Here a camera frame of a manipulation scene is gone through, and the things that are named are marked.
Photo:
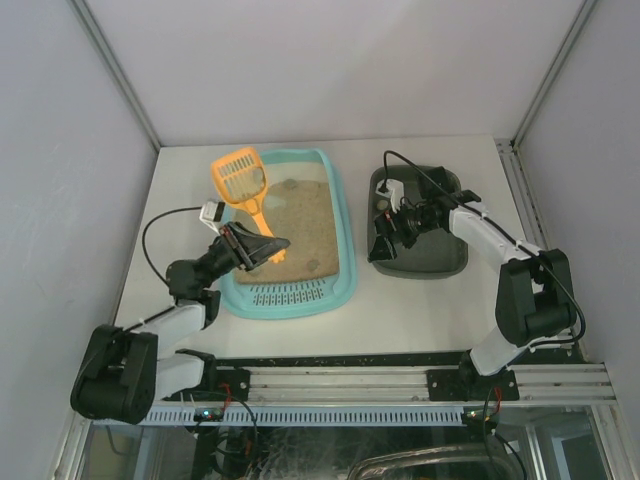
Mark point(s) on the orange plastic litter scoop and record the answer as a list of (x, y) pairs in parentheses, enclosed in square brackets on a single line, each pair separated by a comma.
[(231, 175)]

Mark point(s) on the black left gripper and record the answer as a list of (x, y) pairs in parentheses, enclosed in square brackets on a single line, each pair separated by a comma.
[(236, 246)]

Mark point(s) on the aluminium mounting rail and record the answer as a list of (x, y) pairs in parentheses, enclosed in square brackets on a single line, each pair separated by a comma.
[(528, 385)]

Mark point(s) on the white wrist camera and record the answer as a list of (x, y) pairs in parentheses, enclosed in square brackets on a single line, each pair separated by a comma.
[(393, 191), (211, 214)]

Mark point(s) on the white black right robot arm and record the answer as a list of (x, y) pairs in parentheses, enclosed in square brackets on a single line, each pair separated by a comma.
[(534, 301)]

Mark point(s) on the blue slotted cable duct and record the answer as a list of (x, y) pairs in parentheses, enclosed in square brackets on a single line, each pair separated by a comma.
[(269, 416)]

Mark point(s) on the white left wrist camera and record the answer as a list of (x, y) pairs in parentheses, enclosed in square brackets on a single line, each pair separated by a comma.
[(211, 214)]

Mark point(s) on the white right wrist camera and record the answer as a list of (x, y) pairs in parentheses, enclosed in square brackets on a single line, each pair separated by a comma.
[(393, 191)]

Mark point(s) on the dark grey plastic bin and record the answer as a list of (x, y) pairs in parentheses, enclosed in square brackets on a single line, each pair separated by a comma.
[(436, 254)]

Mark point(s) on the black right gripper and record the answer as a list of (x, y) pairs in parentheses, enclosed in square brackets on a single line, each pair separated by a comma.
[(388, 229)]

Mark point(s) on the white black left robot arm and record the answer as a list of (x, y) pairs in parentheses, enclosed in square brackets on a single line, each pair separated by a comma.
[(122, 373)]

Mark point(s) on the teal plastic litter box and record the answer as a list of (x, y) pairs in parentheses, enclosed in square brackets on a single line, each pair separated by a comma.
[(285, 300)]

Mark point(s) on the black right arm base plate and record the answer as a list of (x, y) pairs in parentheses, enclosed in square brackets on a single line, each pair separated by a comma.
[(470, 385)]

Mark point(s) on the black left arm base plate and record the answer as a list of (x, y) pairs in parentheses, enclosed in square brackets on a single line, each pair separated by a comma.
[(227, 383)]

